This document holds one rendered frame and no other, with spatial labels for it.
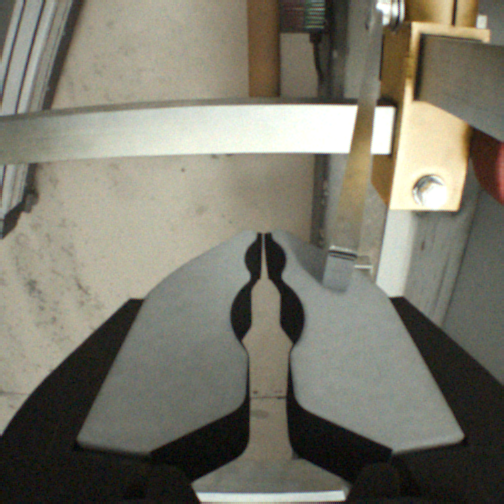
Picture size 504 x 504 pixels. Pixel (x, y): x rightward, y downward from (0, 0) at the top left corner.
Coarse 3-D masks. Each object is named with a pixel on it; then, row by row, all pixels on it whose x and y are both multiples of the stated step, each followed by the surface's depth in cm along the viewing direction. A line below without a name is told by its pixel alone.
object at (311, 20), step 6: (306, 0) 33; (312, 0) 32; (318, 0) 32; (324, 0) 32; (306, 6) 33; (312, 6) 33; (318, 6) 33; (324, 6) 33; (306, 12) 33; (312, 12) 33; (318, 12) 33; (324, 12) 33; (306, 18) 33; (312, 18) 33; (318, 18) 33; (324, 18) 33; (306, 24) 34; (312, 24) 34; (318, 24) 34
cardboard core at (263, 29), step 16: (256, 0) 84; (272, 0) 84; (256, 16) 86; (272, 16) 86; (256, 32) 88; (272, 32) 88; (256, 48) 90; (272, 48) 90; (256, 64) 92; (272, 64) 92; (256, 80) 94; (272, 80) 94; (256, 96) 96; (272, 96) 96
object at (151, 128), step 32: (0, 128) 23; (32, 128) 23; (64, 128) 23; (96, 128) 23; (128, 128) 23; (160, 128) 23; (192, 128) 23; (224, 128) 23; (256, 128) 23; (288, 128) 23; (320, 128) 23; (352, 128) 23; (384, 128) 23; (0, 160) 24; (32, 160) 24; (64, 160) 25
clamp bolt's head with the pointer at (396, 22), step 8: (368, 0) 21; (392, 0) 20; (400, 0) 20; (368, 8) 21; (392, 8) 20; (400, 8) 20; (368, 16) 21; (392, 16) 20; (400, 16) 20; (368, 24) 21; (392, 24) 21; (400, 24) 20; (392, 32) 22
